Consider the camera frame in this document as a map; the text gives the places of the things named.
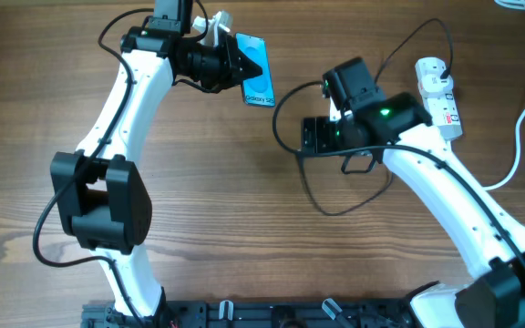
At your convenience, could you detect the blue Galaxy S25 smartphone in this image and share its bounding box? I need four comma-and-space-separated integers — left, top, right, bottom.
235, 33, 275, 108

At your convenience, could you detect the black charger cable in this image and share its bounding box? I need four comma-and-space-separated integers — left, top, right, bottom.
295, 17, 455, 217

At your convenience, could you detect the white power strip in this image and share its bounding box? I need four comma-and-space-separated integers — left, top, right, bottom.
415, 56, 463, 142

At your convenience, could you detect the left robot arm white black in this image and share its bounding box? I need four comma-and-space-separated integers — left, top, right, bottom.
48, 1, 262, 327

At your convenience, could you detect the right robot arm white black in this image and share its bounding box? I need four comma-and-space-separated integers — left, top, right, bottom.
303, 57, 525, 327

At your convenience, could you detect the white charger adapter plug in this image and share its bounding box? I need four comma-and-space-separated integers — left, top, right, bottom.
418, 74, 453, 97

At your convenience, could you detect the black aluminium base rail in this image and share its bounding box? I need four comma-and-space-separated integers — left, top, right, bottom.
81, 298, 417, 328

